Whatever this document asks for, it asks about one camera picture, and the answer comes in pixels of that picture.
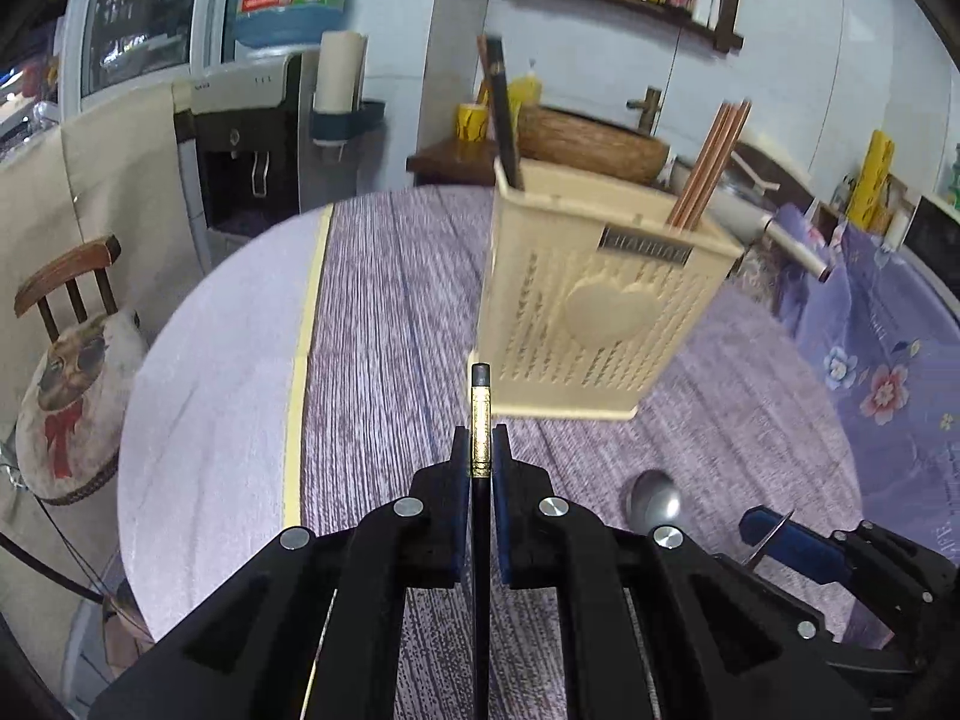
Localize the yellow soap bottle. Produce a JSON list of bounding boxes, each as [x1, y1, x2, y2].
[[507, 60, 543, 112]]

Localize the yellow wrap roll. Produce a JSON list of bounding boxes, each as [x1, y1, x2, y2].
[[847, 129, 898, 230]]

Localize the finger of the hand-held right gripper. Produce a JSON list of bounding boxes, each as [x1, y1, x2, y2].
[[829, 521, 942, 601], [739, 508, 856, 587]]

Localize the grey water dispenser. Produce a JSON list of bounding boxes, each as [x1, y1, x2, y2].
[[172, 46, 387, 241]]

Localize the beige cloth cover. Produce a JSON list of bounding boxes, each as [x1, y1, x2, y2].
[[0, 81, 220, 616]]

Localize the white paper cup sleeve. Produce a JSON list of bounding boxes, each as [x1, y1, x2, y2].
[[311, 30, 370, 115]]

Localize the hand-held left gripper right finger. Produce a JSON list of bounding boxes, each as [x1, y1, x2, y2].
[[490, 424, 901, 720]]

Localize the cat print seat cushion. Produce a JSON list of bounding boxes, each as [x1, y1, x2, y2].
[[15, 310, 151, 505]]

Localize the white pan with handle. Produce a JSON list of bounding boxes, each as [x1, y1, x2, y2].
[[660, 154, 833, 284]]

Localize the black cable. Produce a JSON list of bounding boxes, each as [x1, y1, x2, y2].
[[0, 532, 106, 605]]

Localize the cream plastic utensil basket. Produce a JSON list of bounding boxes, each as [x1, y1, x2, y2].
[[469, 157, 747, 421]]

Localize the bronze faucet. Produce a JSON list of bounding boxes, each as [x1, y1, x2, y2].
[[626, 86, 665, 134]]

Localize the black chopstick with gold band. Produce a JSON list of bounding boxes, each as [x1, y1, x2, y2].
[[484, 35, 526, 192], [469, 364, 493, 720]]

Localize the white-framed glass door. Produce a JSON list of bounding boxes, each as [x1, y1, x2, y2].
[[60, 0, 250, 100]]

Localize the blue cup holder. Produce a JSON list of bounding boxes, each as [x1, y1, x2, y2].
[[310, 99, 387, 148]]

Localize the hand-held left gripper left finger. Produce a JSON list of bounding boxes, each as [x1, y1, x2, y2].
[[90, 426, 471, 720]]

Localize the woven pattern wash basin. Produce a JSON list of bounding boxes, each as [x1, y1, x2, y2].
[[517, 106, 673, 185]]

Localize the white and brown cooker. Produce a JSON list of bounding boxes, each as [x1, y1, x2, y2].
[[739, 131, 815, 203]]

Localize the microwave oven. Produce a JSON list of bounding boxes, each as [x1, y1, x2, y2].
[[904, 193, 960, 287]]

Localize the yellow cup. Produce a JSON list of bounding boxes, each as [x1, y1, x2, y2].
[[457, 103, 493, 142]]

